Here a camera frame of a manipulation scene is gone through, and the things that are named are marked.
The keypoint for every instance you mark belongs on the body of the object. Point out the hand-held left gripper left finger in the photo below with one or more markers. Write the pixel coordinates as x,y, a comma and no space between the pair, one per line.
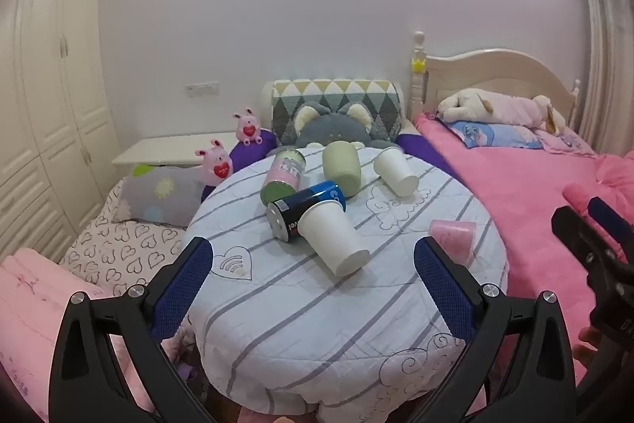
182,290

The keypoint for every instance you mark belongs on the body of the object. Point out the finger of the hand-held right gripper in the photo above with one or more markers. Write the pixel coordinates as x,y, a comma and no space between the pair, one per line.
605,212
577,229

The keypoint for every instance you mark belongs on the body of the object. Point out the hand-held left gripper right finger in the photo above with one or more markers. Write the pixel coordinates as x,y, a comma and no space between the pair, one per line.
446,290

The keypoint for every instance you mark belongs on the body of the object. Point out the pink plastic cup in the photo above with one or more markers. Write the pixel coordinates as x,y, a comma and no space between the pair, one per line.
453,238

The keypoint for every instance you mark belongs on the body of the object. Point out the white paper cup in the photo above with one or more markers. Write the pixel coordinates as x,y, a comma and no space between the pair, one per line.
333,234
396,170

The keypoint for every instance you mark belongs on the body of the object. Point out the pink and green cup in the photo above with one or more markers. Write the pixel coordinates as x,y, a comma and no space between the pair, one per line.
283,175

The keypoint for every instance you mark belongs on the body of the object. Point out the pale green cup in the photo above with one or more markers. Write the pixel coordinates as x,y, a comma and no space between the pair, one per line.
342,166

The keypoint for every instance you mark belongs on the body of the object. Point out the person's right hand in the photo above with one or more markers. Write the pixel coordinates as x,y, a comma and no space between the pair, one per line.
587,343

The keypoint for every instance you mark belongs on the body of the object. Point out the pink bed blanket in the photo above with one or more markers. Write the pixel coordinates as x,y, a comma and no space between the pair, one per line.
525,205

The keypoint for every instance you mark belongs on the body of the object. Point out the heart printed sheet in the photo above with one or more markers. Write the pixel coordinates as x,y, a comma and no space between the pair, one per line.
119,249

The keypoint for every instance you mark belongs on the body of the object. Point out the pink printed pillow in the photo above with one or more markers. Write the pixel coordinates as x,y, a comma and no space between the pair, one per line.
567,140

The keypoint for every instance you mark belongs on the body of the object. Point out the grey floral pillow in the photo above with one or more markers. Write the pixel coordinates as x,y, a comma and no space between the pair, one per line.
158,197

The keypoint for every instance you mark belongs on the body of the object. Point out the blue printed pillow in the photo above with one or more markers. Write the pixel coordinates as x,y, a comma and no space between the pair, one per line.
495,135

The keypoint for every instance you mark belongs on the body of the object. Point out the striped white tablecloth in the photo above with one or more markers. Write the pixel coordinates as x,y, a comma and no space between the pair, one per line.
307,329

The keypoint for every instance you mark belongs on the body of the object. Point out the pink pig plush toy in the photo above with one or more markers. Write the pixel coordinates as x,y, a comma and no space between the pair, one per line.
216,161
248,125

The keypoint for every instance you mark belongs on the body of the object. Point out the blue drink can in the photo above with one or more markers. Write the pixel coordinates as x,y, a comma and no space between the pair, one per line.
297,210

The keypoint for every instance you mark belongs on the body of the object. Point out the white side table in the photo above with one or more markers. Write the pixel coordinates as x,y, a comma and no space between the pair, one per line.
168,148

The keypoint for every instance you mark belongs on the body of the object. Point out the white plush dog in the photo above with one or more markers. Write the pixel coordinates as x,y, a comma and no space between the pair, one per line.
495,108

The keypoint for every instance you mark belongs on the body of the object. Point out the folded pink blanket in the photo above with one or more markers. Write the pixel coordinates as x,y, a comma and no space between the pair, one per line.
34,294

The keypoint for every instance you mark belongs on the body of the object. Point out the purple cushion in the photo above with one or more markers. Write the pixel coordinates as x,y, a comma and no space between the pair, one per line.
250,153

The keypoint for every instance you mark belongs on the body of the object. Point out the white curtain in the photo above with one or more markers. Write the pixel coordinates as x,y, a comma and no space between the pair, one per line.
609,56

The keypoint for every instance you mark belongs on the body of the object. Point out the cream bed headboard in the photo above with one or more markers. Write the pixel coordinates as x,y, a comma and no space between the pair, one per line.
495,71

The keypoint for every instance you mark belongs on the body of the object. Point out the grey cat cushion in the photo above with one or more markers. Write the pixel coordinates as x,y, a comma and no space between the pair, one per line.
337,125

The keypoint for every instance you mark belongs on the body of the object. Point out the triangle patterned cushion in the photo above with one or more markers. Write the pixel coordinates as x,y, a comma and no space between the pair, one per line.
342,95

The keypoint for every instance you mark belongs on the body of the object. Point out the yellow crown ornament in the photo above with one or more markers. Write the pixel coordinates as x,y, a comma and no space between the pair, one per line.
419,64

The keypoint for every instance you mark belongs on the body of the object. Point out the white wardrobe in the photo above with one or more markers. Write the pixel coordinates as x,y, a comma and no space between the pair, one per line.
49,81

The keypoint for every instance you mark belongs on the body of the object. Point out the white wall socket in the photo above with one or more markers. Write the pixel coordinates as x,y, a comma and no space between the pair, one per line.
202,89

